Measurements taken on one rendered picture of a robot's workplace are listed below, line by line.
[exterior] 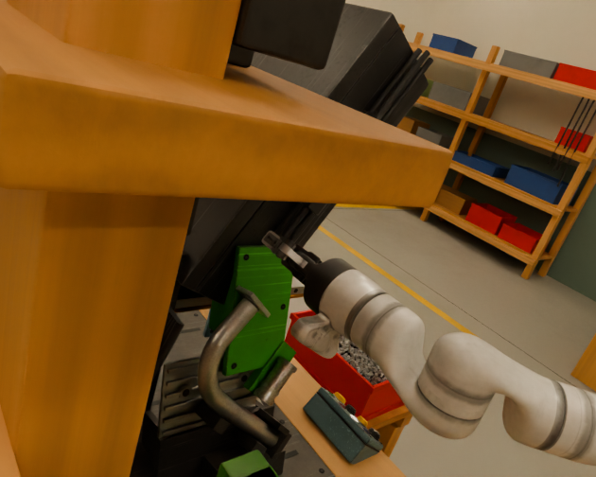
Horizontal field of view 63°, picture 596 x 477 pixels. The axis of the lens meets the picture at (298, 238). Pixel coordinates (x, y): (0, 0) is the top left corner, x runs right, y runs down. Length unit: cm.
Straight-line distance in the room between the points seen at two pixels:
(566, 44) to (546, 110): 74
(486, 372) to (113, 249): 34
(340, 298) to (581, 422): 26
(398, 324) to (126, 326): 29
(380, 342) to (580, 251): 585
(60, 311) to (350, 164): 19
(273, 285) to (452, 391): 39
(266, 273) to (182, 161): 60
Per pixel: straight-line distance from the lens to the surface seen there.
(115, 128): 19
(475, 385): 50
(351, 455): 100
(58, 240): 31
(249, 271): 77
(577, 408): 56
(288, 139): 23
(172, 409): 81
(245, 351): 82
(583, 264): 634
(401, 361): 55
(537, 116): 663
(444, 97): 665
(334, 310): 57
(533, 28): 694
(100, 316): 34
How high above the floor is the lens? 157
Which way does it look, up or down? 21 degrees down
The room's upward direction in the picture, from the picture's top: 18 degrees clockwise
